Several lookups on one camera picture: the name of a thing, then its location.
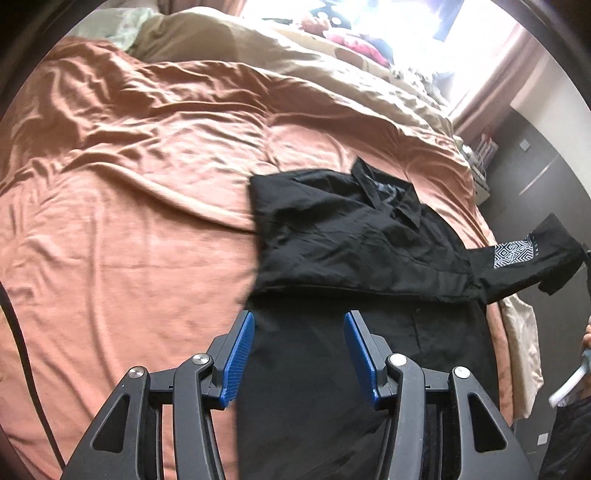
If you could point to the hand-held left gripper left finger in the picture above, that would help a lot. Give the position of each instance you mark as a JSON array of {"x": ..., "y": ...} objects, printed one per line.
[{"x": 238, "y": 355}]

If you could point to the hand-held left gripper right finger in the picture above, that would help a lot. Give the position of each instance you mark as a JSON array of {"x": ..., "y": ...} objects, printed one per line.
[{"x": 362, "y": 355}]

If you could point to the black shirt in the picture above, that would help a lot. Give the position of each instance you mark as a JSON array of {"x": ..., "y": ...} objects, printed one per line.
[{"x": 346, "y": 230}]

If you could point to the person's right hand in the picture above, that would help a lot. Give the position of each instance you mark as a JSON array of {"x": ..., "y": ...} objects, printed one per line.
[{"x": 587, "y": 338}]

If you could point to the cream under sheet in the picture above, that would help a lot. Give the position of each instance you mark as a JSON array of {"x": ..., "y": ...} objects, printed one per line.
[{"x": 524, "y": 350}]

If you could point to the person's black padded clothing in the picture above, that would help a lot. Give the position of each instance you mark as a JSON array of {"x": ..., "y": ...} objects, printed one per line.
[{"x": 570, "y": 438}]

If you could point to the orange bed sheet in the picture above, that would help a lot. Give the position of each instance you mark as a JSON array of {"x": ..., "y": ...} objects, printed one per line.
[{"x": 115, "y": 207}]

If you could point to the dark wardrobe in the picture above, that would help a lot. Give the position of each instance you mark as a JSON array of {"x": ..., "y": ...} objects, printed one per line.
[{"x": 531, "y": 170}]

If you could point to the white nightstand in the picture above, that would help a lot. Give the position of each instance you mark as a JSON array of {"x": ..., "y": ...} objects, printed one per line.
[{"x": 480, "y": 170}]

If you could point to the pink curtain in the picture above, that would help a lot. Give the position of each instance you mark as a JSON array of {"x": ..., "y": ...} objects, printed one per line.
[{"x": 503, "y": 78}]

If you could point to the beige blanket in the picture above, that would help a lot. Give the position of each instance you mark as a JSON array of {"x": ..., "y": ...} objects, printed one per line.
[{"x": 277, "y": 50}]

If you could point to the red floral cushion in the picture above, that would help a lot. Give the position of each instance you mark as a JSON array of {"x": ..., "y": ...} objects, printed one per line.
[{"x": 360, "y": 46}]

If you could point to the dark plush toy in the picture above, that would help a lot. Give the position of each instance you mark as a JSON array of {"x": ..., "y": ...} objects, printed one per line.
[{"x": 323, "y": 14}]

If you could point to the pale green pillow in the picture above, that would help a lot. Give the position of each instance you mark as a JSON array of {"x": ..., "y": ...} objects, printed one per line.
[{"x": 115, "y": 27}]

